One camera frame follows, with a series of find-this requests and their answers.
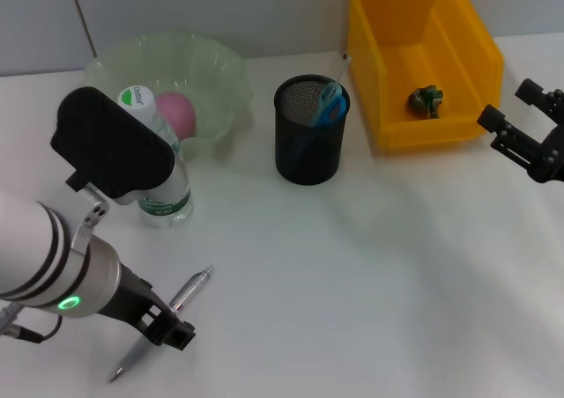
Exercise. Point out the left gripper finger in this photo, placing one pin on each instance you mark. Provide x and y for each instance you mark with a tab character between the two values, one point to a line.
172	332

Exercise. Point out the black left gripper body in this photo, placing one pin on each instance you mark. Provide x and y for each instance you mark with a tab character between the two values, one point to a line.
130	297

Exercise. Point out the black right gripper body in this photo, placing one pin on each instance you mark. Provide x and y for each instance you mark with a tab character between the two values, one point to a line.
553	156

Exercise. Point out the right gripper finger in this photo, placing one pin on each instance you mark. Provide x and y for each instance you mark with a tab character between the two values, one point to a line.
515	145
539	94

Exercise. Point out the silver ballpoint pen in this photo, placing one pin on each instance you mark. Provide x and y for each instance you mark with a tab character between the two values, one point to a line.
189	288

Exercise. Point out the green plastic wrapper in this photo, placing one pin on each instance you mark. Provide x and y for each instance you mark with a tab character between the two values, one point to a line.
425	103

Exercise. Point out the clear green-label water bottle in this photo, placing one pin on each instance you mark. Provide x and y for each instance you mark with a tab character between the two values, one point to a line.
176	204

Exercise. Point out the blue safety scissors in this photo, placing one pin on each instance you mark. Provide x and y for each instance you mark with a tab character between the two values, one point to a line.
332	107

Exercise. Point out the pink toy peach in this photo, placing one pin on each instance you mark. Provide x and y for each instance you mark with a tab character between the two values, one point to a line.
178	116

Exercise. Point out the clear plastic ruler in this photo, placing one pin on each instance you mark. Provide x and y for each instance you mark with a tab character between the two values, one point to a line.
343	68

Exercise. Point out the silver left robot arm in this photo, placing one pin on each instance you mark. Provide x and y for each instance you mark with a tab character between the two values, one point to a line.
53	257

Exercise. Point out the black mesh pen cup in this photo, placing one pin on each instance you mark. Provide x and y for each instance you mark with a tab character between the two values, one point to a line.
308	164

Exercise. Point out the translucent green fruit bowl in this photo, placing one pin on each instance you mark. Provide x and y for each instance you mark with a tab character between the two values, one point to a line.
207	72

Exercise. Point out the yellow plastic storage bin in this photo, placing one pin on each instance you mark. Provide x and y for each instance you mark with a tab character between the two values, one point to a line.
370	63

